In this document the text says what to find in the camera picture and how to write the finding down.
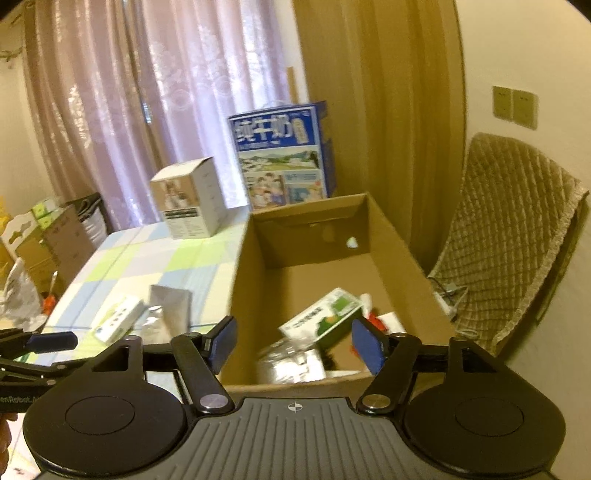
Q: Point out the quilted beige chair cover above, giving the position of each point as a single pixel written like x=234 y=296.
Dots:
x=503 y=240

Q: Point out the brown cardboard boxes stack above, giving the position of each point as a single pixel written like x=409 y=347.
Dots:
x=51 y=249

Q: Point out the pale purple curtain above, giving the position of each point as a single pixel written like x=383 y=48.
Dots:
x=161 y=92

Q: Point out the white ointment box green parrot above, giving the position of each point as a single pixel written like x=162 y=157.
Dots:
x=323 y=318

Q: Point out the checked tablecloth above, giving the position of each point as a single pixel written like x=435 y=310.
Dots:
x=138 y=254

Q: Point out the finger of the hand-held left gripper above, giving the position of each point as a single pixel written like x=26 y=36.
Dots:
x=46 y=370
x=51 y=342

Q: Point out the white medicine box blue label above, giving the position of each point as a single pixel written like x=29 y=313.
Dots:
x=117 y=321

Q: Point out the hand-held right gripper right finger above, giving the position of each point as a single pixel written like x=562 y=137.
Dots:
x=367 y=346

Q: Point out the white box with dog print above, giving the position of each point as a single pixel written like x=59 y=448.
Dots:
x=189 y=203

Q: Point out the silver foil bag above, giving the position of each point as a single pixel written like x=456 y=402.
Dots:
x=173 y=307

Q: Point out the black and white striped bag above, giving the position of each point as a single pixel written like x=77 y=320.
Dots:
x=92 y=221

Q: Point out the beige wall switch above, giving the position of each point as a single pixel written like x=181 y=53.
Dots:
x=515 y=107

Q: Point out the brown curtain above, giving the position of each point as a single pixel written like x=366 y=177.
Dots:
x=378 y=115

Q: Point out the red snack packet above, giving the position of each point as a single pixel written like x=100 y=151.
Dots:
x=371 y=316

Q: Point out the crumpled silver plastic bag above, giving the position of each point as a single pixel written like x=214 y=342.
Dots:
x=18 y=290

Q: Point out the brown cardboard box container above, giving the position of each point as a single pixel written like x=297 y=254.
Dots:
x=286 y=244

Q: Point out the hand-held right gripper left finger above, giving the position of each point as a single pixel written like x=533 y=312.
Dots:
x=224 y=344

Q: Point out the blue milk carton box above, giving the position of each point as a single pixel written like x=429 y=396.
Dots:
x=281 y=157

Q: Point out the green tissue box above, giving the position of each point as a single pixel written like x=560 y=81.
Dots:
x=46 y=212

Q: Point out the silver packet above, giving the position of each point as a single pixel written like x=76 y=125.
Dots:
x=291 y=362

